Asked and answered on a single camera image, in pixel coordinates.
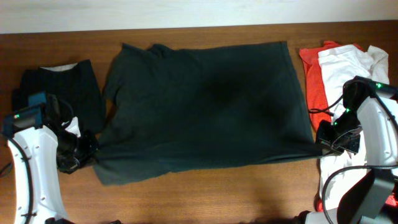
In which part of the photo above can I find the dark green t-shirt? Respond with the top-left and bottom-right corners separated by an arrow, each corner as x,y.
94,42 -> 322,185

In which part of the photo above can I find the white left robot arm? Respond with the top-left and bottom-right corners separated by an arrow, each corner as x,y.
2,104 -> 98,224

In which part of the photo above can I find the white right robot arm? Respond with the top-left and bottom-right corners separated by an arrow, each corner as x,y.
305,76 -> 397,224

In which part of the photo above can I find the red garment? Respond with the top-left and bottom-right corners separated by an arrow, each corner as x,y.
299,40 -> 373,130

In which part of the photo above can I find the folded black garment stack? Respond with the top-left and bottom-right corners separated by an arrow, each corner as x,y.
12,60 -> 106,134

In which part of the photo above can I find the white crumpled t-shirt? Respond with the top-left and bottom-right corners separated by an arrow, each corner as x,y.
317,44 -> 390,212

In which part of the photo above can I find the white folded garment underneath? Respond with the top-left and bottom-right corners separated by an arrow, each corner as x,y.
42,63 -> 78,72

